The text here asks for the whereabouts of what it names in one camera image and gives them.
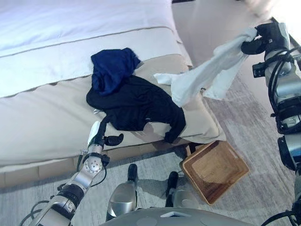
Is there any navy blue garment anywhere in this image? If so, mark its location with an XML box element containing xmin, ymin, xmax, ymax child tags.
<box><xmin>91</xmin><ymin>48</ymin><xmax>142</xmax><ymax>97</ymax></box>

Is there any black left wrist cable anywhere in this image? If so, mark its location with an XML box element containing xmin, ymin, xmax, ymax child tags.
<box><xmin>77</xmin><ymin>150</ymin><xmax>111</xmax><ymax>189</ymax></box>

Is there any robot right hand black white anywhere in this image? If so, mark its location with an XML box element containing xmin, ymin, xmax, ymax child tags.
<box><xmin>241</xmin><ymin>22</ymin><xmax>291</xmax><ymax>55</ymax></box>

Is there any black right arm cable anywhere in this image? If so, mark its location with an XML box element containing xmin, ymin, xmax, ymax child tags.
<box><xmin>267</xmin><ymin>47</ymin><xmax>301</xmax><ymax>118</ymax></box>

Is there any brown wicker basket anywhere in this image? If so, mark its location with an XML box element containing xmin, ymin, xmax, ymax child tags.
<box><xmin>180</xmin><ymin>140</ymin><xmax>250</xmax><ymax>206</ymax></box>

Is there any robot left leg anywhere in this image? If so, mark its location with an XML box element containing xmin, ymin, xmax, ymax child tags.
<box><xmin>105</xmin><ymin>164</ymin><xmax>138</xmax><ymax>222</ymax></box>

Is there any robot leg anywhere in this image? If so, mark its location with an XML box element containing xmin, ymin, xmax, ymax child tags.
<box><xmin>166</xmin><ymin>171</ymin><xmax>200</xmax><ymax>209</ymax></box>
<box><xmin>105</xmin><ymin>164</ymin><xmax>138</xmax><ymax>222</ymax></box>

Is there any black garment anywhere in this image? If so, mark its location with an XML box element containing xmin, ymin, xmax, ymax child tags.
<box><xmin>86</xmin><ymin>75</ymin><xmax>186</xmax><ymax>144</ymax></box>

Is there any robot torso grey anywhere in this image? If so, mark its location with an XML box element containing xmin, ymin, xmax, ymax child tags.
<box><xmin>98</xmin><ymin>207</ymin><xmax>247</xmax><ymax>226</ymax></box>

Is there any black window floor track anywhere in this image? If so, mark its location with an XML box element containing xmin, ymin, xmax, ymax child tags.
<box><xmin>270</xmin><ymin>16</ymin><xmax>301</xmax><ymax>48</ymax></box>

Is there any large grey striped rug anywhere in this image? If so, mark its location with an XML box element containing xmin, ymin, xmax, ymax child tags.
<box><xmin>0</xmin><ymin>73</ymin><xmax>301</xmax><ymax>226</ymax></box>

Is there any robot right leg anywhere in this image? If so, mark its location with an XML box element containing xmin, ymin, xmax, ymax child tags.
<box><xmin>166</xmin><ymin>171</ymin><xmax>200</xmax><ymax>209</ymax></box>

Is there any white garment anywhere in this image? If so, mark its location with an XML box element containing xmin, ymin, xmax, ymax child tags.
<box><xmin>153</xmin><ymin>26</ymin><xmax>258</xmax><ymax>108</ymax></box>

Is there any robot left hand black white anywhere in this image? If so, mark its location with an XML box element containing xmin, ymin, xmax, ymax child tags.
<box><xmin>87</xmin><ymin>117</ymin><xmax>124</xmax><ymax>148</ymax></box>

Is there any white duvet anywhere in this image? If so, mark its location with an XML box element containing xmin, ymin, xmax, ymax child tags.
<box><xmin>0</xmin><ymin>0</ymin><xmax>184</xmax><ymax>98</ymax></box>

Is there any beige bed blanket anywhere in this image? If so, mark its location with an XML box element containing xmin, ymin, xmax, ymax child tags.
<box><xmin>0</xmin><ymin>53</ymin><xmax>227</xmax><ymax>168</ymax></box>

